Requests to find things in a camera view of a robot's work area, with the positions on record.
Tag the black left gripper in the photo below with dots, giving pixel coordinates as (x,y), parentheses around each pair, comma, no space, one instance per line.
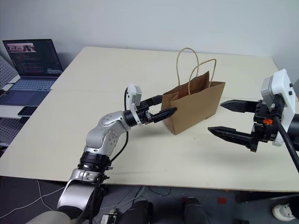
(146,113)

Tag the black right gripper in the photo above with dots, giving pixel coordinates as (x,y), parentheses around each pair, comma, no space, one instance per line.
(266,126)

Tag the brown paper bag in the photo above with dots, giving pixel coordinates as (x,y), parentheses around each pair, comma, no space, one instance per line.
(194,109)

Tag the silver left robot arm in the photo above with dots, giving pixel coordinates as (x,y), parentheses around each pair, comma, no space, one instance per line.
(105,133)

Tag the dark rounded shape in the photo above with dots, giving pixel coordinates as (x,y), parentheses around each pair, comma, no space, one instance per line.
(194,210)
(140,212)

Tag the white round floor socket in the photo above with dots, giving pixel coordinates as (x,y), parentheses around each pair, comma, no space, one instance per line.
(282,212)

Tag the black floor box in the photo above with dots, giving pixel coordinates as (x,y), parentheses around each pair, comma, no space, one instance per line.
(108,218)

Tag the black smartphone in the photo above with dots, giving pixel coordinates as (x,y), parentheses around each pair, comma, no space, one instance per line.
(28,111)

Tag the open laptop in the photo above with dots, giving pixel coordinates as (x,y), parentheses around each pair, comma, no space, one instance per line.
(32,58)

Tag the grey perforated shelf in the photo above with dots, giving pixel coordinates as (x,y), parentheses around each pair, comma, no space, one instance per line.
(9,133)

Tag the white perforated panel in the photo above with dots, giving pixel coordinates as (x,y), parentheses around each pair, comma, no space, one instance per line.
(8,72)

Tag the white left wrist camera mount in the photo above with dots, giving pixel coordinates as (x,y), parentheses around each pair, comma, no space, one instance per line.
(133,93)

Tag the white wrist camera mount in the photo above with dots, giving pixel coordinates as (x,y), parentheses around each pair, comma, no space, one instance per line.
(283,84)
(133,93)

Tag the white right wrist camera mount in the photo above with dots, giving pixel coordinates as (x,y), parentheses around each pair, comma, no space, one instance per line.
(283,84)

